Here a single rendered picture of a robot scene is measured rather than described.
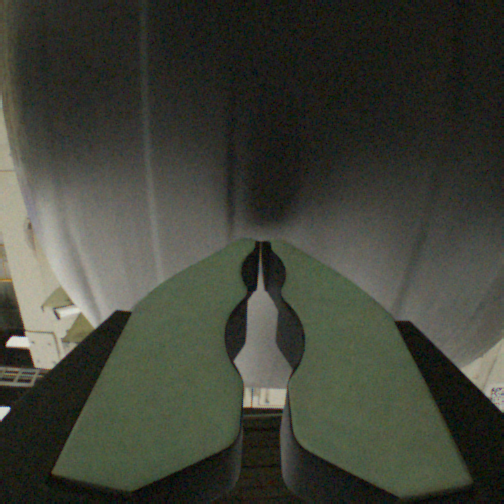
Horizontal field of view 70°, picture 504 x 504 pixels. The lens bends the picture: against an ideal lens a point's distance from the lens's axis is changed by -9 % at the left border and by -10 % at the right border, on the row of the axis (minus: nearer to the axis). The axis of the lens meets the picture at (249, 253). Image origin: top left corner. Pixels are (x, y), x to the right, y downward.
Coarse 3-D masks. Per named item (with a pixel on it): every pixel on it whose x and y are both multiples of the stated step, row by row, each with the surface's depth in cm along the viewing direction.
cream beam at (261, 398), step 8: (80, 320) 79; (72, 328) 76; (80, 328) 76; (88, 328) 76; (64, 336) 74; (72, 336) 74; (80, 336) 74; (64, 344) 72; (72, 344) 72; (64, 352) 73; (248, 392) 76; (256, 392) 76; (264, 392) 76; (272, 392) 76; (280, 392) 76; (248, 400) 77; (256, 400) 77; (264, 400) 77; (272, 400) 77; (280, 400) 77
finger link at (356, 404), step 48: (288, 288) 9; (336, 288) 9; (288, 336) 9; (336, 336) 8; (384, 336) 8; (288, 384) 7; (336, 384) 7; (384, 384) 7; (288, 432) 6; (336, 432) 6; (384, 432) 6; (432, 432) 6; (288, 480) 6; (336, 480) 6; (384, 480) 5; (432, 480) 5
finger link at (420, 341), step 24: (408, 336) 8; (432, 360) 7; (432, 384) 7; (456, 384) 7; (456, 408) 6; (480, 408) 6; (456, 432) 6; (480, 432) 6; (480, 456) 5; (480, 480) 5
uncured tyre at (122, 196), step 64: (0, 0) 13; (64, 0) 10; (128, 0) 10; (192, 0) 10; (256, 0) 10; (320, 0) 10; (384, 0) 10; (448, 0) 10; (0, 64) 14; (64, 64) 11; (128, 64) 11; (192, 64) 11; (256, 64) 11; (320, 64) 11; (384, 64) 11; (448, 64) 11; (64, 128) 12; (128, 128) 12; (192, 128) 12; (256, 128) 12; (320, 128) 12; (384, 128) 12; (448, 128) 12; (64, 192) 13; (128, 192) 13; (192, 192) 13; (256, 192) 13; (320, 192) 13; (384, 192) 13; (448, 192) 13; (64, 256) 16; (128, 256) 14; (192, 256) 14; (320, 256) 14; (384, 256) 14; (448, 256) 14; (256, 320) 17; (448, 320) 16; (256, 384) 24
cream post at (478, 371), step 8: (496, 344) 39; (488, 352) 39; (496, 352) 39; (480, 360) 40; (488, 360) 40; (496, 360) 40; (464, 368) 43; (472, 368) 41; (480, 368) 40; (488, 368) 40; (496, 368) 40; (472, 376) 41; (480, 376) 41; (488, 376) 41; (496, 376) 41; (480, 384) 41; (488, 384) 41
